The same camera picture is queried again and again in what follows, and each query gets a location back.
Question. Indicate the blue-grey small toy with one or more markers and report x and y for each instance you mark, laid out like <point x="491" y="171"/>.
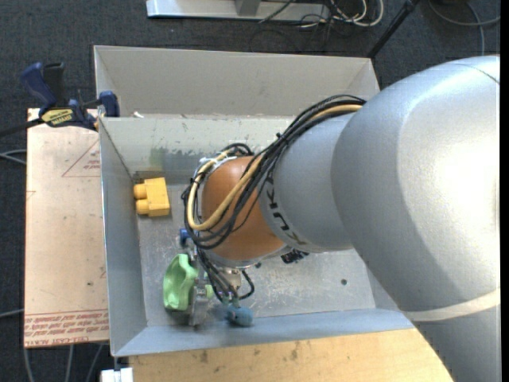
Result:
<point x="241" y="316"/>

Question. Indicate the grey metal bin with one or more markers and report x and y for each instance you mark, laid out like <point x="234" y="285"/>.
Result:
<point x="222" y="90"/>

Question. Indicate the light green curved toy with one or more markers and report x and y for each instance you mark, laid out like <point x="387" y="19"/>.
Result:
<point x="178" y="285"/>

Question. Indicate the brown cardboard board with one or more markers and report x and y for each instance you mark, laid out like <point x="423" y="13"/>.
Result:
<point x="63" y="221"/>

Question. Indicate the yellow toy building block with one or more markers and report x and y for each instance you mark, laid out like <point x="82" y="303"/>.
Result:
<point x="154" y="197"/>

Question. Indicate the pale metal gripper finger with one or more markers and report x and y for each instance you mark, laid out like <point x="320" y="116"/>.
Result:
<point x="200" y="306"/>

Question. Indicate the small dark blue object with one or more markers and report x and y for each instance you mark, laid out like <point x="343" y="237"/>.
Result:
<point x="183" y="237"/>

